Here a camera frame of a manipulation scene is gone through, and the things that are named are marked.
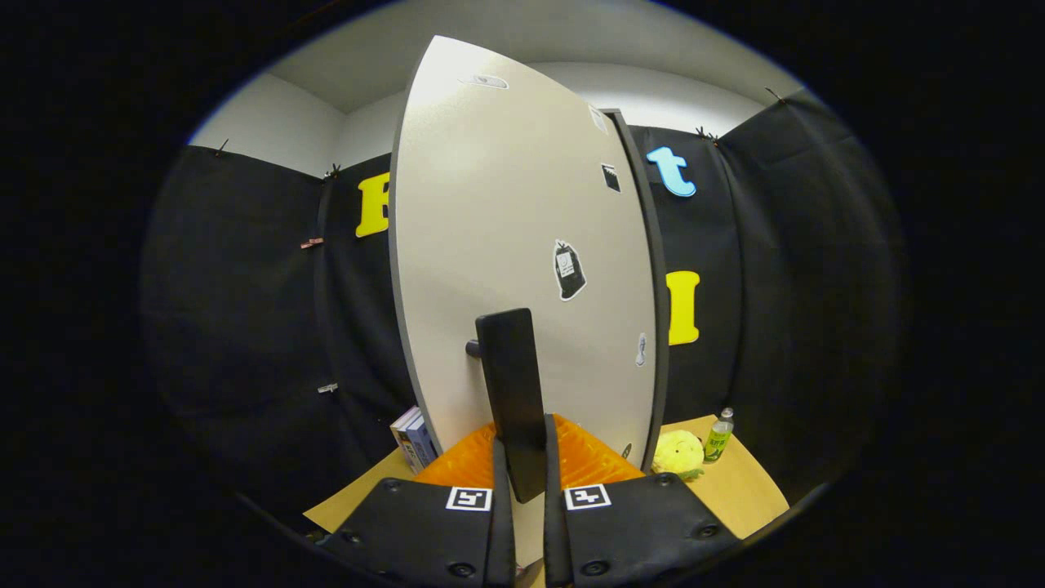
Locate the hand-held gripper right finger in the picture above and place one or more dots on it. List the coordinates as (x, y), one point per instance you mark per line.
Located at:
(555, 531)

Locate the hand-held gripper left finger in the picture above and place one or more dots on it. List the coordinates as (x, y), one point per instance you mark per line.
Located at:
(502, 531)

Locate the grey shoe cabinet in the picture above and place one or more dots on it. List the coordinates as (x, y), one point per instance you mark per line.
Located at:
(658, 278)

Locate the beige shoe cabinet door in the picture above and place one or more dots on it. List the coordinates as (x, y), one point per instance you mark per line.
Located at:
(506, 188)

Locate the yellow plush toy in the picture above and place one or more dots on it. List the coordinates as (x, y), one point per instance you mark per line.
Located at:
(678, 453)

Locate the green drink bottle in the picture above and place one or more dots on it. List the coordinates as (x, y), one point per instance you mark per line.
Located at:
(718, 441)

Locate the black backdrop cloth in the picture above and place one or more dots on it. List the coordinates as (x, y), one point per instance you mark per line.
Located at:
(245, 310)

